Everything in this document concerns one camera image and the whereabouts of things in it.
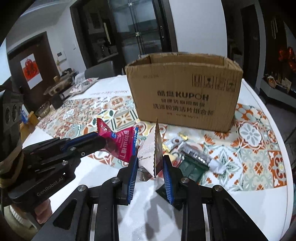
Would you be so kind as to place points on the magenta snack bag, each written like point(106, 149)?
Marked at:
point(121, 145)

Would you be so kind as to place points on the small white gold candy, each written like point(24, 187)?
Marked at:
point(174, 142)

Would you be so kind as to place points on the grey dining chair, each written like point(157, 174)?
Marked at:
point(101, 71)

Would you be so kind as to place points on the red foil balloons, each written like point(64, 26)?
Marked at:
point(287, 55)

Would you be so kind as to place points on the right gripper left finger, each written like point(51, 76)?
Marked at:
point(72, 220)

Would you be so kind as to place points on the cooking pot with lid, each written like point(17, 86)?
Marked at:
point(62, 84)

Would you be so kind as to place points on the white patterned snack bag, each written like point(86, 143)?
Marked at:
point(83, 86)

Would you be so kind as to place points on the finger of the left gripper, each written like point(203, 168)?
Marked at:
point(88, 143)
point(59, 154)

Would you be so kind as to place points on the person left hand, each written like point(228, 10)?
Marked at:
point(42, 212)

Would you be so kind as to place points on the white low cabinet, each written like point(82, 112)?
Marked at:
point(276, 94)

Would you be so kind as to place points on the brown cardboard box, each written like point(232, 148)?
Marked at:
point(192, 90)

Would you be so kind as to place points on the red fu door poster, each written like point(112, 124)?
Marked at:
point(31, 71)

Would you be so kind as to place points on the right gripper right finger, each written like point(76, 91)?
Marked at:
point(207, 212)

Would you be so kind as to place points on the patterned tile table mat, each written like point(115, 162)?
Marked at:
point(249, 151)

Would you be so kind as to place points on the beige snack packet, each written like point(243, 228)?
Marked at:
point(150, 153)

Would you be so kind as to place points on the dark green snack packet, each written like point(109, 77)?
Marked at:
point(171, 190)

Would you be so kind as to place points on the grey black snack bar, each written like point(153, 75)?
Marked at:
point(202, 158)

